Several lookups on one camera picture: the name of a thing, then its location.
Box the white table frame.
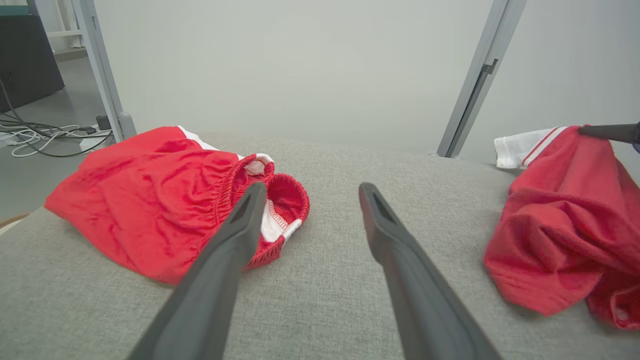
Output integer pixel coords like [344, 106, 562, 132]
[47, 0, 86, 53]

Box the grey partition post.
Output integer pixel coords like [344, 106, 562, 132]
[436, 0, 527, 159]
[71, 0, 137, 143]

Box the black cabinet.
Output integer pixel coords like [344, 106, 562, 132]
[0, 5, 66, 113]

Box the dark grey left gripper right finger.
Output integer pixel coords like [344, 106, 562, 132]
[358, 182, 503, 360]

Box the black floor cable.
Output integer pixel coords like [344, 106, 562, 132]
[0, 75, 113, 158]

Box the plain red shirt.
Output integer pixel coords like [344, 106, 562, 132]
[44, 126, 311, 286]

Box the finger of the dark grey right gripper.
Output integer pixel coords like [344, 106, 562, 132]
[578, 122, 640, 153]

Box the white power strip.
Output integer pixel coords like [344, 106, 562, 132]
[79, 135, 110, 151]

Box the red white lettered jersey shirt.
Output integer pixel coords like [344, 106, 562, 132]
[483, 125, 640, 331]

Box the pale round floor object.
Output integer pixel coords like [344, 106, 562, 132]
[0, 214, 30, 236]

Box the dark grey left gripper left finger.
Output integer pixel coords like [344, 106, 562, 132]
[127, 182, 267, 360]

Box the white floor cable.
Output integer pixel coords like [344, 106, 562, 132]
[0, 125, 96, 158]

